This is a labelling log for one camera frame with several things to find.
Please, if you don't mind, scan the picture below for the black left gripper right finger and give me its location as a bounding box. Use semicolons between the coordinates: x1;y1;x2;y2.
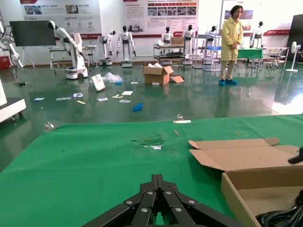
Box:
158;174;247;227

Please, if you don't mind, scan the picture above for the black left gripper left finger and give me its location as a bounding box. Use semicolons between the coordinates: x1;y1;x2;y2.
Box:
81;174;160;227

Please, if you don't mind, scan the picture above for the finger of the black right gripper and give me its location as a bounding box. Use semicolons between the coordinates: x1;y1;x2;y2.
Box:
287;146;303;165

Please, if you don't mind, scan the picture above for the black cable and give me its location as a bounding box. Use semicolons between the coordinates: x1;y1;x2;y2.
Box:
255;192;303;227

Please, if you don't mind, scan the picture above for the open brown cardboard box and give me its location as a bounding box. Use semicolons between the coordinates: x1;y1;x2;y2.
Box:
188;137;303;227

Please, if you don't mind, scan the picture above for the black stool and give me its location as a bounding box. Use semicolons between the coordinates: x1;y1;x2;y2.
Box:
267;54;280;69

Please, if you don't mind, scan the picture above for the white standing fan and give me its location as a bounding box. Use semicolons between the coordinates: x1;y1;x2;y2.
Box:
285;41;302;72

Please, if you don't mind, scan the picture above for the white work table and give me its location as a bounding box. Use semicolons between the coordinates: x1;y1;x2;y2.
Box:
262;46;290;69

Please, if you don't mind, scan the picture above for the table with green cover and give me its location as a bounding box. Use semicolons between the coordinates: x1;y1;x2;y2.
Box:
237;48;264;60

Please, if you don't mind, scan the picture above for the tall black panel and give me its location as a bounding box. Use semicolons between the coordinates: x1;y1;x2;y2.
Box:
285;13;303;55

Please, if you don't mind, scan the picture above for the flat cardboard piece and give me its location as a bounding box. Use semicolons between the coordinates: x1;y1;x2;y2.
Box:
169;74;185;84

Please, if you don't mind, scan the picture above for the white humanoid robot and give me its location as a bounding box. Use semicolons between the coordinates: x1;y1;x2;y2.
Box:
116;25;137;69
205;25;218;48
160;26;174;46
181;24;196;66
98;30;117;67
250;21;265;49

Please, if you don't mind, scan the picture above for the large open cardboard carton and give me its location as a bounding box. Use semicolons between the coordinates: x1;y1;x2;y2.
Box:
142;62;175;86

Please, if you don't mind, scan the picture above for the white and red carton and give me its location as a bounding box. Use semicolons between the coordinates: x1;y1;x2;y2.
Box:
90;73;107;92

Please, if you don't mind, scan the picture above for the clear plastic bag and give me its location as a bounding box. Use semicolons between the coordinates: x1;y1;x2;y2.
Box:
101;71;124;85

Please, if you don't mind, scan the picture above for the person in yellow coat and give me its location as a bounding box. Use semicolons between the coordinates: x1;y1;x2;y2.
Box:
219;4;244;87

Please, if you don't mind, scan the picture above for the white metal rack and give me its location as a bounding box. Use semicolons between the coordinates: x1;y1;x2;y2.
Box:
191;30;223;72

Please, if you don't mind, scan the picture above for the metal shelf cart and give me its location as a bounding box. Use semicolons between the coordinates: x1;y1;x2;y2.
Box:
152;43;187;70

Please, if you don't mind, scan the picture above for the white machine base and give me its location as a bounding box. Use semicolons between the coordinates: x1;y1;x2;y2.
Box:
0;78;27;124

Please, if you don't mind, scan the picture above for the white humanoid on wheeled base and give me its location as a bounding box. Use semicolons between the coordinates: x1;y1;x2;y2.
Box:
47;20;89;80

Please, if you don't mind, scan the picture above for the white workbench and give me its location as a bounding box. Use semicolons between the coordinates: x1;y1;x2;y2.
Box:
48;44;97;71

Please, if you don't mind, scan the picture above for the red cabinet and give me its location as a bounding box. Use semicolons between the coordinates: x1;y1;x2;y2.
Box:
0;56;12;70

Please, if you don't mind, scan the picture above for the black display screen on stand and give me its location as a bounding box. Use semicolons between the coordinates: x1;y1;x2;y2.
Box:
9;20;57;70

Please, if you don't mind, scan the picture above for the narrow wall poster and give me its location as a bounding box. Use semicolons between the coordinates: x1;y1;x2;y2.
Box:
222;0;254;31

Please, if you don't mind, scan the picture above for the wall poster with photo row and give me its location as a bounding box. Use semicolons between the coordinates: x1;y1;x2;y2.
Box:
122;0;200;36

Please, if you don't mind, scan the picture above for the wide wall poster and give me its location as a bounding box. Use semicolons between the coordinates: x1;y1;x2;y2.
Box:
19;0;103;36

